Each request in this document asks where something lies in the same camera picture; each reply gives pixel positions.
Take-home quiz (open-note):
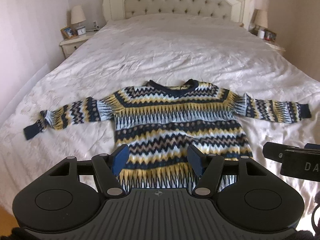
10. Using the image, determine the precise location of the wooden picture frame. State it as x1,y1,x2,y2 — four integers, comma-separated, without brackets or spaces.
61,26,76,40

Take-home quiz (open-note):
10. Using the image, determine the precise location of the left beige table lamp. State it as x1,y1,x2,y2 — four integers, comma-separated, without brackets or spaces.
71,5,86,29

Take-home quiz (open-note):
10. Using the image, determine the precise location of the cream nightstand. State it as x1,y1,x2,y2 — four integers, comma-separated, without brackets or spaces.
59,32,96,59
249,29,285,56

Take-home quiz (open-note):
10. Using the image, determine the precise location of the navy yellow patterned knit sweater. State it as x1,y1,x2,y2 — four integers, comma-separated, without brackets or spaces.
23,79,311,191

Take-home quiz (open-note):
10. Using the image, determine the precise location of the dark framed photo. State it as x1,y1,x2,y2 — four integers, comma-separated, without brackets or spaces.
264,29,277,42

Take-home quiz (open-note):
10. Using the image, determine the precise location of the beige table lamp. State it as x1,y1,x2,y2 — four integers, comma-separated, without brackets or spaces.
254,9,268,29
71,5,86,29

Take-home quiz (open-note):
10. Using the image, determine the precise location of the cream tufted headboard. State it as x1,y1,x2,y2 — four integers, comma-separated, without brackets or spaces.
102,0,252,29

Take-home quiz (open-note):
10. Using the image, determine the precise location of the right cream nightstand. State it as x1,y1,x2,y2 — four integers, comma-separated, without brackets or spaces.
249,29,285,56

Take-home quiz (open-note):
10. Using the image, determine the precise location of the right beige table lamp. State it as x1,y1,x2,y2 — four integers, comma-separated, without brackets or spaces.
254,9,268,29

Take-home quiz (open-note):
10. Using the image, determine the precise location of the white cup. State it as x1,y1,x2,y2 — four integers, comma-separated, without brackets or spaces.
258,29,265,39

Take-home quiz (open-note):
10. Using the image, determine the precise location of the left cream nightstand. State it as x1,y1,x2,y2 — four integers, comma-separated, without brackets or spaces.
59,32,96,59

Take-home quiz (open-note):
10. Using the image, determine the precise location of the small white alarm clock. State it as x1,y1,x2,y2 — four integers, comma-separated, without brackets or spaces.
76,26,86,36

